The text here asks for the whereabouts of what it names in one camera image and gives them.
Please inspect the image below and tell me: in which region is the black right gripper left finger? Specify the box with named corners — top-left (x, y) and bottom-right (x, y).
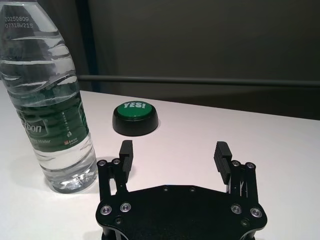
top-left (96, 140), bottom-right (135, 201)

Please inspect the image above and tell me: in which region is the grey horizontal rail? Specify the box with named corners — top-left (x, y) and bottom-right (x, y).
top-left (77, 74), bottom-right (320, 87)

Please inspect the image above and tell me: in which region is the clear water bottle green label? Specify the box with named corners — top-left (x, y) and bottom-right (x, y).
top-left (0, 0), bottom-right (99, 195)

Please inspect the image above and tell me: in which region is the green YES button black base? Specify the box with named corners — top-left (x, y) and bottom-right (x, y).
top-left (111, 100), bottom-right (159, 137)

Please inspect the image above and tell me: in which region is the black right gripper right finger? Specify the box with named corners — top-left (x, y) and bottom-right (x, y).
top-left (213, 141), bottom-right (259, 201)

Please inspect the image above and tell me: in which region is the blue vertical post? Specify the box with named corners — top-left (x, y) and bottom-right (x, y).
top-left (85, 0), bottom-right (101, 92)

